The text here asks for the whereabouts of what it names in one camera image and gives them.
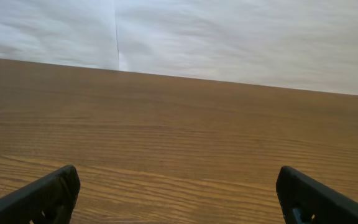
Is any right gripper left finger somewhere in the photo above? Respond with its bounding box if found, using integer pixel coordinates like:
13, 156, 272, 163
0, 164, 81, 224

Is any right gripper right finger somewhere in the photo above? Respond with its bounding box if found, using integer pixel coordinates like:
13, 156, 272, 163
275, 166, 358, 224

